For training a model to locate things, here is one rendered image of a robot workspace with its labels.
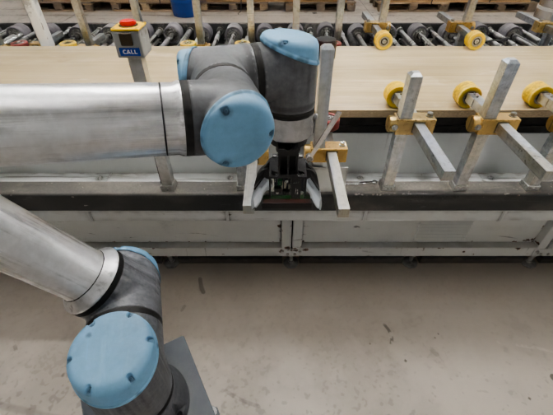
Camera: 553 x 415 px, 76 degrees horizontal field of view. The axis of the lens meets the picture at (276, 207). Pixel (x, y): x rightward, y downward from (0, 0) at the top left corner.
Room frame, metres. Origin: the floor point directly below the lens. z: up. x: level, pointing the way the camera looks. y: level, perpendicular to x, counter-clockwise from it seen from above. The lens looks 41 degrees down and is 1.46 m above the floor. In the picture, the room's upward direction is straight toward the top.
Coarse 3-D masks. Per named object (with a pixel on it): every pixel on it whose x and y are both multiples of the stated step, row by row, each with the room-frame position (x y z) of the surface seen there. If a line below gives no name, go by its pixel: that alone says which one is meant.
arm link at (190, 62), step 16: (192, 48) 0.53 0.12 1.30; (208, 48) 0.54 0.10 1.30; (224, 48) 0.54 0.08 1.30; (240, 48) 0.54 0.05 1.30; (256, 48) 0.54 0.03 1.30; (192, 64) 0.50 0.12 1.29; (208, 64) 0.48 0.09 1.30; (240, 64) 0.51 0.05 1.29; (256, 64) 0.52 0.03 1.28; (256, 80) 0.51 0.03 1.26
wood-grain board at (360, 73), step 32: (0, 64) 1.61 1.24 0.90; (32, 64) 1.61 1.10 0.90; (64, 64) 1.61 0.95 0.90; (96, 64) 1.61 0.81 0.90; (160, 64) 1.61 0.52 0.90; (352, 64) 1.61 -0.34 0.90; (384, 64) 1.61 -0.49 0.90; (416, 64) 1.61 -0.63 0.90; (448, 64) 1.61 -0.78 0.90; (480, 64) 1.61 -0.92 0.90; (544, 64) 1.61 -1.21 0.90; (352, 96) 1.27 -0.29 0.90; (448, 96) 1.27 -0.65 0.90; (512, 96) 1.27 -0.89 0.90
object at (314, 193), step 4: (308, 180) 0.58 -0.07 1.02; (308, 184) 0.57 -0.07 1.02; (312, 184) 0.58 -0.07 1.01; (308, 188) 0.56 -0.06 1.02; (312, 188) 0.58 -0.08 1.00; (316, 188) 0.58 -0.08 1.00; (308, 192) 0.58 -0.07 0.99; (312, 192) 0.57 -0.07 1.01; (316, 192) 0.58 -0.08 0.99; (312, 196) 0.56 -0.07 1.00; (316, 196) 0.57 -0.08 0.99; (320, 196) 0.58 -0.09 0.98; (316, 200) 0.56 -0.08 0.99; (320, 200) 0.58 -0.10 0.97; (316, 204) 0.54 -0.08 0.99; (320, 204) 0.58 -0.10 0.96; (320, 208) 0.58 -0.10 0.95
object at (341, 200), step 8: (328, 136) 1.05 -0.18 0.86; (328, 152) 0.95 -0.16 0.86; (336, 152) 0.95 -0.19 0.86; (328, 160) 0.90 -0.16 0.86; (336, 160) 0.90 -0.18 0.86; (328, 168) 0.89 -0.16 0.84; (336, 168) 0.86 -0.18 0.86; (336, 176) 0.82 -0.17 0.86; (336, 184) 0.78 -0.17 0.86; (336, 192) 0.75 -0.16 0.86; (344, 192) 0.75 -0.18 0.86; (336, 200) 0.72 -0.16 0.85; (344, 200) 0.71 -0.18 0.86; (336, 208) 0.71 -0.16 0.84; (344, 208) 0.68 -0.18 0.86; (344, 216) 0.68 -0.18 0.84
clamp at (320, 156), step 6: (306, 144) 0.98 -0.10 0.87; (312, 144) 0.98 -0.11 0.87; (330, 144) 0.98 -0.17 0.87; (336, 144) 0.98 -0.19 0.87; (306, 150) 0.96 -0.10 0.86; (318, 150) 0.95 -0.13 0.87; (324, 150) 0.95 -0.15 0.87; (330, 150) 0.95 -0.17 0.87; (336, 150) 0.95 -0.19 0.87; (342, 150) 0.95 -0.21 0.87; (318, 156) 0.95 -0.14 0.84; (324, 156) 0.95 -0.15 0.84; (342, 156) 0.95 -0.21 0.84
